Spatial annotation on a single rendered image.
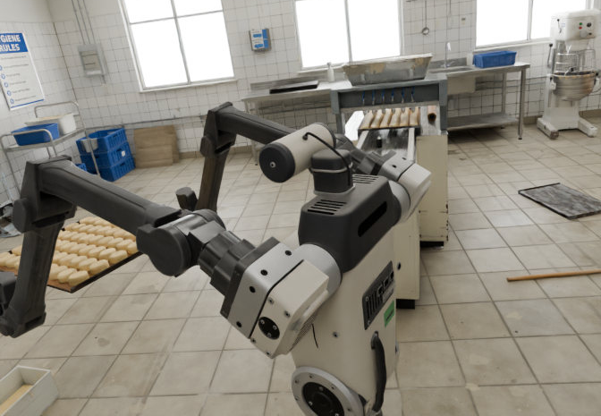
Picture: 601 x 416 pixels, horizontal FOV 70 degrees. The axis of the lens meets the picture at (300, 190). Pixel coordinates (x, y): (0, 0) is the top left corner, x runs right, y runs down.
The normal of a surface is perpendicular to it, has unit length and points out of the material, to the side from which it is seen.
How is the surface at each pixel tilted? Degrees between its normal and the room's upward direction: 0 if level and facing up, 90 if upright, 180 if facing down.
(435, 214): 90
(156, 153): 67
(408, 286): 90
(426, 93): 90
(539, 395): 0
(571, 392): 0
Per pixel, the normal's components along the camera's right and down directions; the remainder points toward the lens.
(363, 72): -0.18, 0.72
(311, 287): 0.30, -0.76
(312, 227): -0.53, -0.19
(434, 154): -0.25, 0.36
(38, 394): 0.95, -0.02
